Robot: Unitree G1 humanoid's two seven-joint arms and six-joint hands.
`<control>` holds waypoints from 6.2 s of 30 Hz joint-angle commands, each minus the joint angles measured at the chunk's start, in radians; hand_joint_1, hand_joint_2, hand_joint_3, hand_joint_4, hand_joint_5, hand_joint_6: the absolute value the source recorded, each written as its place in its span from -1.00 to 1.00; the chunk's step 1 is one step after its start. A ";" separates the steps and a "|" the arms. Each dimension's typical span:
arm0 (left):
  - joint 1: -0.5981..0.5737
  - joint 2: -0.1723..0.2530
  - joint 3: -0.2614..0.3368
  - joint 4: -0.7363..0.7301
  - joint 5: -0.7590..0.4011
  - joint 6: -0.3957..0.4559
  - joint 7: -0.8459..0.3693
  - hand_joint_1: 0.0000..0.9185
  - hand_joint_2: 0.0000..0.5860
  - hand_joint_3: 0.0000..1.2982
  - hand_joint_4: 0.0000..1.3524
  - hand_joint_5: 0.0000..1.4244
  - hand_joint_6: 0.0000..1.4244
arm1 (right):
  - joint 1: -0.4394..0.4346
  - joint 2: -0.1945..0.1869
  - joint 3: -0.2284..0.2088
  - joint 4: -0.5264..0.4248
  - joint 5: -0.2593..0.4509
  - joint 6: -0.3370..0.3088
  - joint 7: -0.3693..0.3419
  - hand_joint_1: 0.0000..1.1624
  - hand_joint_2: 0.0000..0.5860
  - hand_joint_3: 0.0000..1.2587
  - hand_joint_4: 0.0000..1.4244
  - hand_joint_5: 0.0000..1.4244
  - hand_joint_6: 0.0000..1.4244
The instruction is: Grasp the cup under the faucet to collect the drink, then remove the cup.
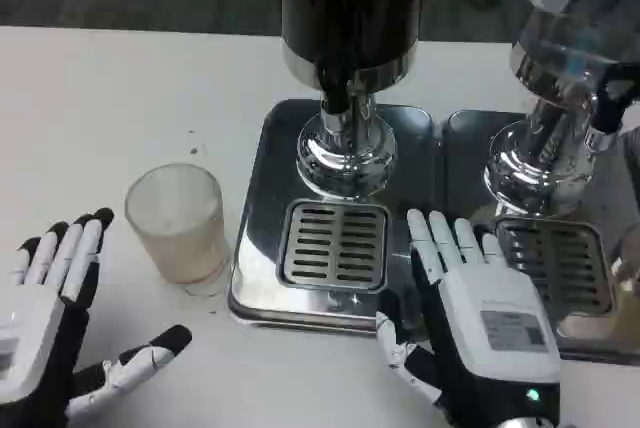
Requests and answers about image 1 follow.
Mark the clear ribbed glass cup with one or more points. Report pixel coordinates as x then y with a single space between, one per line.
177 228

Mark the dark drink dispenser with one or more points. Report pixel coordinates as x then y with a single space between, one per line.
350 23

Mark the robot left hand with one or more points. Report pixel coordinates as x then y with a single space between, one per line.
35 333

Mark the steel slotted tray grid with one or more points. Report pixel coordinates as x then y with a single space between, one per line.
560 268
334 248

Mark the black dispenser tap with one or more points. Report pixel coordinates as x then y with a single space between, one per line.
611 98
337 90

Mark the steel drip tray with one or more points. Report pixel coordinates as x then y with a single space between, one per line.
595 333
260 258

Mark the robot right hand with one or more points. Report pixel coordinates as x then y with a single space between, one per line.
490 313

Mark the clear steel drink dispenser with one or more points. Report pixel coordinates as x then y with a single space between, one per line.
555 113

